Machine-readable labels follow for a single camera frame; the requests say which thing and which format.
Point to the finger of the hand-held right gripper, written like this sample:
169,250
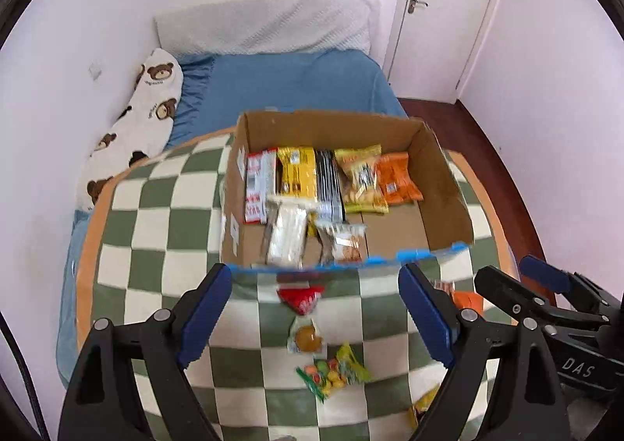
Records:
507,290
543,273

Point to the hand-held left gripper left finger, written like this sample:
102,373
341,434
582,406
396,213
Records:
204,319

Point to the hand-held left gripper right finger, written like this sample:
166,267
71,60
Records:
426,319

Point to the orange snack packet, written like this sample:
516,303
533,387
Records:
465,299
397,180

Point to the panda print snack packet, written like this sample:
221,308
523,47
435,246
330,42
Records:
424,404

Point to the small red snack packet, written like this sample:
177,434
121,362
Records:
302,299

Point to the clear packet with brown egg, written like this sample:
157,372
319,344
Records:
306,337

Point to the printed cardboard box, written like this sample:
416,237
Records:
438,207

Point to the green colourful candy packet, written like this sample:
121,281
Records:
331,372

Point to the clear cookie packet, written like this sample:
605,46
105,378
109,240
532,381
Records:
346,243

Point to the plain white snack packet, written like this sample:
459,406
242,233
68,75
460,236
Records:
287,231

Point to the red and white snack packet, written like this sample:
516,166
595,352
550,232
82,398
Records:
256,187

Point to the yellow rice cracker packet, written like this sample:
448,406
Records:
360,178

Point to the dark brown snack packet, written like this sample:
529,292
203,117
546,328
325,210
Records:
330,187

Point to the yellow and black snack packet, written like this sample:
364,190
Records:
297,173

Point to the green white checkered mat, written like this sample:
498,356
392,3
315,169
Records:
156,207

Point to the bear print pillow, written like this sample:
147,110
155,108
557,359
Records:
141,119

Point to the blue bed sheet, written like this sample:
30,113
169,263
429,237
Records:
292,80

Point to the white door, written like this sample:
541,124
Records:
453,7

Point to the grey white pillow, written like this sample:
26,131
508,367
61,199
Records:
268,22

